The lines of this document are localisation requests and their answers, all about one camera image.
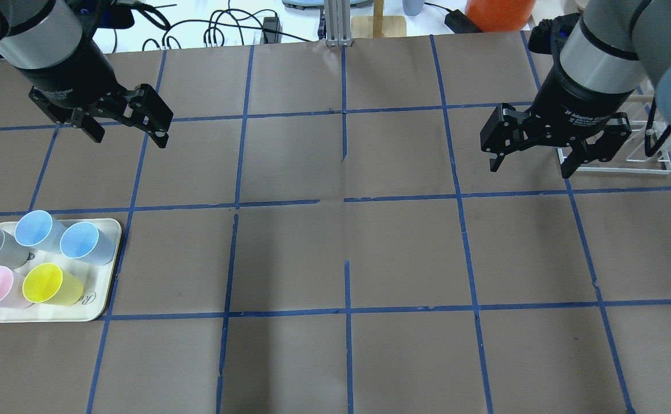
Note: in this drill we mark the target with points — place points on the blue cup on desk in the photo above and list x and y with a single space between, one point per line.
412 8

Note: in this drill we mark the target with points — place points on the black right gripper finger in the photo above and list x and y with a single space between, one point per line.
508 130
615 134

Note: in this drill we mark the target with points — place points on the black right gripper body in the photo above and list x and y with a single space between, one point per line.
579 100

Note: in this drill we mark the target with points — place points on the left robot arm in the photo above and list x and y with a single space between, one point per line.
40 34

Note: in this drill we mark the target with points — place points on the yellow plastic cup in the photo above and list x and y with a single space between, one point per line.
49 284

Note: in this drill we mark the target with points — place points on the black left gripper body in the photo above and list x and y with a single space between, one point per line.
72 72

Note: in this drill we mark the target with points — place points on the cream plastic tray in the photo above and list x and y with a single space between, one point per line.
95 270

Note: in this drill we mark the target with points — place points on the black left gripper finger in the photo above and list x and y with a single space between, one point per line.
83 120
144 109

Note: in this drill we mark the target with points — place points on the black power adapter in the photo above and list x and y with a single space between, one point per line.
459 23

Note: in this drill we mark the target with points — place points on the wooden mug tree stand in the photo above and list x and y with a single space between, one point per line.
378 25

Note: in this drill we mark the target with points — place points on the orange cylindrical container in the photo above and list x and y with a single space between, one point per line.
499 16

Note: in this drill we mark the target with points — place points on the aluminium frame post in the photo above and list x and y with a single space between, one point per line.
337 23

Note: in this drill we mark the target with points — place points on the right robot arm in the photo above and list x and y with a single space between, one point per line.
600 56

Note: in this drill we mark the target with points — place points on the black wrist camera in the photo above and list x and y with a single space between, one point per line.
550 35

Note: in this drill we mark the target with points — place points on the light blue plastic cup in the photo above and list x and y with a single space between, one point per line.
84 242

